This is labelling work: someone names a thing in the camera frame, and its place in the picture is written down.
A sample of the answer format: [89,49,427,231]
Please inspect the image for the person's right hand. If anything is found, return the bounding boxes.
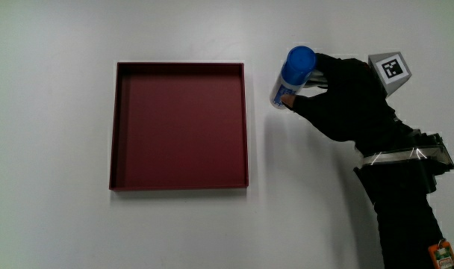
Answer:
[280,51,415,156]

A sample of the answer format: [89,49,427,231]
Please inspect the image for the blue capped glue stick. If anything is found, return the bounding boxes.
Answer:
[269,45,317,110]

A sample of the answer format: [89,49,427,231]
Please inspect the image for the person's right forearm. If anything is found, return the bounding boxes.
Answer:
[352,129,454,269]

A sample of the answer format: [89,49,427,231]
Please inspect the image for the white desk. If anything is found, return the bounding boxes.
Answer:
[0,0,454,269]

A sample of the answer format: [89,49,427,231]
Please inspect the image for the dark red square tray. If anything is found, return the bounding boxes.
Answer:
[108,61,249,192]

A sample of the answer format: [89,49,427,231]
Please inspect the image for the orange electronic module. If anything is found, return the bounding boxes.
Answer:
[427,238,454,269]

